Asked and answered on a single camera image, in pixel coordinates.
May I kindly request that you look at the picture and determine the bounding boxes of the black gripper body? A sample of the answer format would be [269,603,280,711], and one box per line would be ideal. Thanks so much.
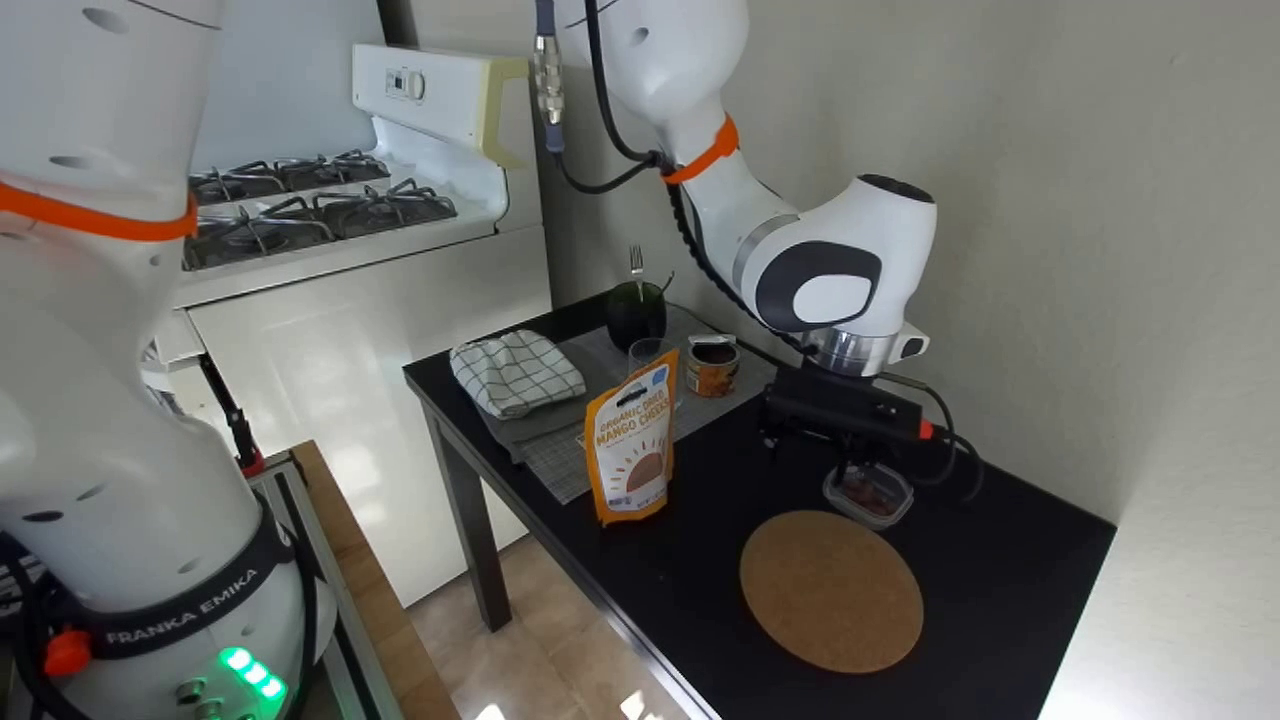
[810,374,934,451]

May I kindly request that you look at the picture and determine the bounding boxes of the small clear plastic lunchbox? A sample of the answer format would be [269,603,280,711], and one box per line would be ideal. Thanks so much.
[819,460,919,533]

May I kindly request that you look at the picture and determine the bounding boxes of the orange paper cup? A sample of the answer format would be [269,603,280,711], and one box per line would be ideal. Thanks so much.
[685,333,744,402]

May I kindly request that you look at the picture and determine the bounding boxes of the clear glass cup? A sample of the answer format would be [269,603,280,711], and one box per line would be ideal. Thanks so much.
[621,333,671,380]

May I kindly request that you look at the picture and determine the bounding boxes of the round cork mat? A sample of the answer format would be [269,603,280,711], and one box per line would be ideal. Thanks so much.
[736,509,927,679]

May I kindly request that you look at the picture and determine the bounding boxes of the orange white mango snack bag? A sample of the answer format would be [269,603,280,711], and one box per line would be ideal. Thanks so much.
[576,350,685,533]

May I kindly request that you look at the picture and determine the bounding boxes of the dark green glass bottle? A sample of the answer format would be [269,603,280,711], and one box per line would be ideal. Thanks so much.
[605,240,671,353]

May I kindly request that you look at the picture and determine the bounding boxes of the grey cloth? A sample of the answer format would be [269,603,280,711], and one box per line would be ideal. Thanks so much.
[474,317,643,451]

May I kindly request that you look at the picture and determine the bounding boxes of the grey woven placemat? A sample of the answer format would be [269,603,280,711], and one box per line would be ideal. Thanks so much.
[501,299,778,509]

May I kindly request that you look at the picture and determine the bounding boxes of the white checkered towel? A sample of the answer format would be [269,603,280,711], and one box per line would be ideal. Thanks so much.
[448,327,592,426]

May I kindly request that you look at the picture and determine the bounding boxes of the black table leg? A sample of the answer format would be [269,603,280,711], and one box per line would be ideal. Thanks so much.
[420,395,514,638]

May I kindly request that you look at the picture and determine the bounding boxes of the wooden edged robot stand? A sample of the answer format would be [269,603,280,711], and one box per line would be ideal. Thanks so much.
[257,437,464,720]

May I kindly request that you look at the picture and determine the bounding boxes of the white stove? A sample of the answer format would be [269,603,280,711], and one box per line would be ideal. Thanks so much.
[134,35,554,614]

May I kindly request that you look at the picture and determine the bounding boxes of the black stove burner grate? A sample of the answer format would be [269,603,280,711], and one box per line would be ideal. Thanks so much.
[181,177,464,271]
[185,150,390,210]

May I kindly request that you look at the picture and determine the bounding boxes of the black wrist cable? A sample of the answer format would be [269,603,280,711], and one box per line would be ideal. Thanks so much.
[917,376,992,501]

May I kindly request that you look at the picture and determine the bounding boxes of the orange cable strap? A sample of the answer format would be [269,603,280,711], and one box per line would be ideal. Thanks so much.
[0,177,205,247]
[658,118,744,190]

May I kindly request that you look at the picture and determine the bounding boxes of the black cable red connector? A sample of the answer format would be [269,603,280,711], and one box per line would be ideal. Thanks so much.
[196,350,273,481]

